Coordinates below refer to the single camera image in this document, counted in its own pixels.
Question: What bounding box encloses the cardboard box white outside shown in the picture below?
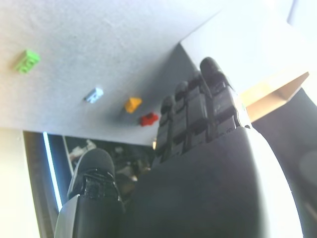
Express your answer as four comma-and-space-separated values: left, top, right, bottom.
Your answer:
180, 0, 317, 238

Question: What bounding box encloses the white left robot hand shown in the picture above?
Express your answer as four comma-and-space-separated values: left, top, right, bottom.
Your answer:
53, 56, 306, 238

